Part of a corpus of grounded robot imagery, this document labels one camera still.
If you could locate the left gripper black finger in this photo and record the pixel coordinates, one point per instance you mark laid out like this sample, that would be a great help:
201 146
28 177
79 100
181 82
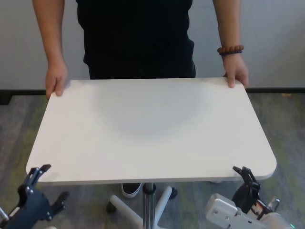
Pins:
33 177
60 202

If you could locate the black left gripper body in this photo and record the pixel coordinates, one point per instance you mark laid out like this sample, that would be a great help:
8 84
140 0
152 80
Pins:
33 207

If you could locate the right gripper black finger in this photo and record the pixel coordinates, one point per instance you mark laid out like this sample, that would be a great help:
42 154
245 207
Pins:
247 177

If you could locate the person's left hand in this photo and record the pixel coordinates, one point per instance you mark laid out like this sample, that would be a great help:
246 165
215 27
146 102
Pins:
236 70

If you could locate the black white canvas sneaker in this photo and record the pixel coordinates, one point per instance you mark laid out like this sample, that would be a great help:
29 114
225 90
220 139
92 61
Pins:
131 190

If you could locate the person's right hand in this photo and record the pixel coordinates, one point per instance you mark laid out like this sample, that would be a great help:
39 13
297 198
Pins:
56 76

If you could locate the person's left forearm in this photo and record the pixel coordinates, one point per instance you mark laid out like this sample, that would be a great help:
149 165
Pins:
226 23

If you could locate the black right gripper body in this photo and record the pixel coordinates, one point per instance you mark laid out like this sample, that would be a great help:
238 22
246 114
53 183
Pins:
247 199

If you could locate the white rolling pedestal table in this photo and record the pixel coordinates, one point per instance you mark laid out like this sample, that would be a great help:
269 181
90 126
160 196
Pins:
152 131

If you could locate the person's right forearm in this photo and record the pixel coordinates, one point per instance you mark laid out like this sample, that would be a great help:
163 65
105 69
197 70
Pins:
51 31

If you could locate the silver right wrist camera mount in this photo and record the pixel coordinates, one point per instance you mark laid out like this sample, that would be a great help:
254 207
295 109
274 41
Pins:
221 210

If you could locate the person in black clothes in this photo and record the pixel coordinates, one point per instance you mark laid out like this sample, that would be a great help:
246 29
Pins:
138 28

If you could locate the small yellow floor scrap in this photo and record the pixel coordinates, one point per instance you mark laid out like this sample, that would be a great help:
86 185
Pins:
287 94

